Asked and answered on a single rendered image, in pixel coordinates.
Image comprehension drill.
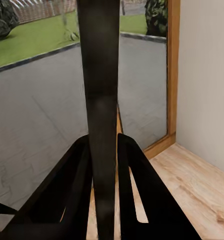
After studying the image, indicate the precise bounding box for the poster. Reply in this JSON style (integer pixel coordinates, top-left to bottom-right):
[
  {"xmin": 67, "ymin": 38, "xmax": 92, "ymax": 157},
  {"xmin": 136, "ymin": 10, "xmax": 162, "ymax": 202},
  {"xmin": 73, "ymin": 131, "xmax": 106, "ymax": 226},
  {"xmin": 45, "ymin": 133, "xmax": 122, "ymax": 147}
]
[{"xmin": 76, "ymin": 0, "xmax": 120, "ymax": 240}]

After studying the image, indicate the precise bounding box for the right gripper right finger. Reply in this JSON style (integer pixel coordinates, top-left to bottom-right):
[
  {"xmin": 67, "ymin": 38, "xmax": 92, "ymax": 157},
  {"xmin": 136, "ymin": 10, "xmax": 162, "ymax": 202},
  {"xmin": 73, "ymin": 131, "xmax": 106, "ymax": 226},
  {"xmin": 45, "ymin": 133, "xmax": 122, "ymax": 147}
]
[{"xmin": 117, "ymin": 133, "xmax": 202, "ymax": 240}]

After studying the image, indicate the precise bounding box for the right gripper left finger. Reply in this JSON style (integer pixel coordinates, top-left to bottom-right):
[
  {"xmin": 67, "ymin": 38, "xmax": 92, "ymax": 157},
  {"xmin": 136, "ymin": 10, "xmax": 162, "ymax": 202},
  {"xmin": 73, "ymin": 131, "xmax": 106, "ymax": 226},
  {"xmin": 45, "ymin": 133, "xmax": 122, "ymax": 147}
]
[{"xmin": 0, "ymin": 135, "xmax": 93, "ymax": 240}]

